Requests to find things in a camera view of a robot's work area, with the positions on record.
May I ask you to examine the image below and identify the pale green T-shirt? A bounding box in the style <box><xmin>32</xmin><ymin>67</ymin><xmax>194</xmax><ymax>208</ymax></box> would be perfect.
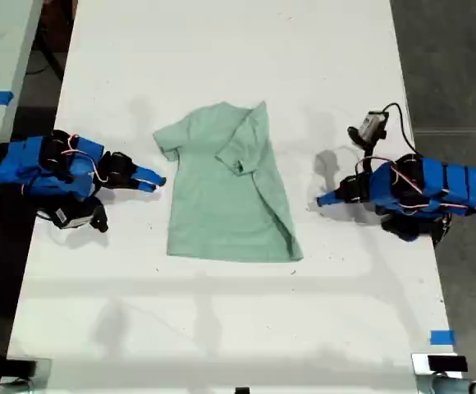
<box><xmin>152</xmin><ymin>100</ymin><xmax>304</xmax><ymax>263</ymax></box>

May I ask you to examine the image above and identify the white side table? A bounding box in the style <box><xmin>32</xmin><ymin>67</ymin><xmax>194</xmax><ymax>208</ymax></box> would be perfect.
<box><xmin>0</xmin><ymin>0</ymin><xmax>44</xmax><ymax>263</ymax></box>

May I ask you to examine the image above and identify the short blue tape strip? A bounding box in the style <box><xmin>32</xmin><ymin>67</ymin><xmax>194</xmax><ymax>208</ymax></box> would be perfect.
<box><xmin>429</xmin><ymin>329</ymin><xmax>456</xmax><ymax>346</ymax></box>

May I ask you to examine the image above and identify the shiny metal plate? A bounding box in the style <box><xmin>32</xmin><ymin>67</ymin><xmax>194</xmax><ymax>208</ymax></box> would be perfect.
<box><xmin>410</xmin><ymin>352</ymin><xmax>469</xmax><ymax>376</ymax></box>

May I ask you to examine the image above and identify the small black box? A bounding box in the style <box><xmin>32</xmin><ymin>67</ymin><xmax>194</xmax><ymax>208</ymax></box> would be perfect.
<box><xmin>427</xmin><ymin>355</ymin><xmax>469</xmax><ymax>373</ymax></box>

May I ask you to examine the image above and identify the grey box with black block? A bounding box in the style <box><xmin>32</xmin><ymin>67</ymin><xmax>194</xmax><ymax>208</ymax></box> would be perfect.
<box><xmin>5</xmin><ymin>357</ymin><xmax>53</xmax><ymax>387</ymax></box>

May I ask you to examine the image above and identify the red white arm wire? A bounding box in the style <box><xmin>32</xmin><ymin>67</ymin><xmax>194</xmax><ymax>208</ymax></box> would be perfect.
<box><xmin>20</xmin><ymin>134</ymin><xmax>105</xmax><ymax>195</ymax></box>
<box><xmin>355</xmin><ymin>158</ymin><xmax>469</xmax><ymax>215</ymax></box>

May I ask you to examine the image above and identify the short black camera stalk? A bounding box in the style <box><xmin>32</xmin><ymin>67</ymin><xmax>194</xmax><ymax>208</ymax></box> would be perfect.
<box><xmin>86</xmin><ymin>195</ymin><xmax>110</xmax><ymax>235</ymax></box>
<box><xmin>346</xmin><ymin>126</ymin><xmax>377</xmax><ymax>162</ymax></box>

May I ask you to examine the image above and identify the black camera box white label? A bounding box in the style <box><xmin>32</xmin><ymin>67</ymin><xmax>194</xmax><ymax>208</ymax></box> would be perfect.
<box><xmin>51</xmin><ymin>203</ymin><xmax>94</xmax><ymax>231</ymax></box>

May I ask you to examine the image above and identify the grey black camera box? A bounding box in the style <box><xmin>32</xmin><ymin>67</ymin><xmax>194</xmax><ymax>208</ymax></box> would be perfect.
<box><xmin>358</xmin><ymin>109</ymin><xmax>389</xmax><ymax>143</ymax></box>

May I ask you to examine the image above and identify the long black camera cable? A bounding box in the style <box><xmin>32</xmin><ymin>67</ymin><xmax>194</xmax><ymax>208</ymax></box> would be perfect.
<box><xmin>382</xmin><ymin>102</ymin><xmax>424</xmax><ymax>159</ymax></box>

